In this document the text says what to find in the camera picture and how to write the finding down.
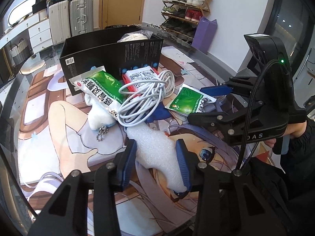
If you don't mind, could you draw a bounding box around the white foam block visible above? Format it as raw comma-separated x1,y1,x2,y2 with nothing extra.
126,123,187,193

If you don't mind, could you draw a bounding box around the green medicine packet small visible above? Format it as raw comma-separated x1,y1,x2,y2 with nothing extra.
164,84,217,116

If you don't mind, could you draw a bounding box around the white blue plush toy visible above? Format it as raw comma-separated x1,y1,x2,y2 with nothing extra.
84,94,116,131

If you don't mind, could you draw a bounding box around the white cable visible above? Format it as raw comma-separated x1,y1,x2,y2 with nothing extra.
117,69,176,127

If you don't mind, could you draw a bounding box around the red white warmer packet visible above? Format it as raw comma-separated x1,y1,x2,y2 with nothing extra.
122,66,158,92

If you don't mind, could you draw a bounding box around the green medicine packet large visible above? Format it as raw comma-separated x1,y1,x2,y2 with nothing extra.
69,66,126,120

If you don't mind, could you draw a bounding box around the bagged white rope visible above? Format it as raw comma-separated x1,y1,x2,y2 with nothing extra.
117,29,154,42

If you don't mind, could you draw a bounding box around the person right hand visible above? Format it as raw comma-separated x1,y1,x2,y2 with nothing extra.
264,121,307,148

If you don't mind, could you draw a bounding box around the purple bag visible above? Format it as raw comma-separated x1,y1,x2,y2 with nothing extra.
192,17,218,54

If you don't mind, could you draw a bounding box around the anime printed desk mat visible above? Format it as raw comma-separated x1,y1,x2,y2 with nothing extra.
17,45,282,236

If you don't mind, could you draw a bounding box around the wooden shoe rack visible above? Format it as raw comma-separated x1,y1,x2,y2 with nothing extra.
161,0,211,43

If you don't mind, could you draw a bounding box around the black cardboard box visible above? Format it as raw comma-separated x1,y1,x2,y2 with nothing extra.
59,26,163,95

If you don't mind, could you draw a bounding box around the wooden door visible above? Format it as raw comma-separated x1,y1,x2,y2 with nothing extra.
99,0,145,29

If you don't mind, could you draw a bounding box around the woven laundry basket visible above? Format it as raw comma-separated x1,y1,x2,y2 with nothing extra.
10,38,31,65

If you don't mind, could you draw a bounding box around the silver suitcase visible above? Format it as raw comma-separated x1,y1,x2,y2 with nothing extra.
69,0,94,36

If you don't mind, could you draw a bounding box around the white drawer desk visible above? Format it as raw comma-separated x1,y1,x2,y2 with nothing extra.
1,10,53,53

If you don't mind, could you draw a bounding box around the white suitcase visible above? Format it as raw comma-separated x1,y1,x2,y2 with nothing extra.
48,1,71,45

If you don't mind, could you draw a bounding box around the oval desk mirror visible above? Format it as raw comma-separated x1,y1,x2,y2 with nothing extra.
7,0,36,26

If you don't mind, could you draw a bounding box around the black handbag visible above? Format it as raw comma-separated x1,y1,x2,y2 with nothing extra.
32,0,46,14

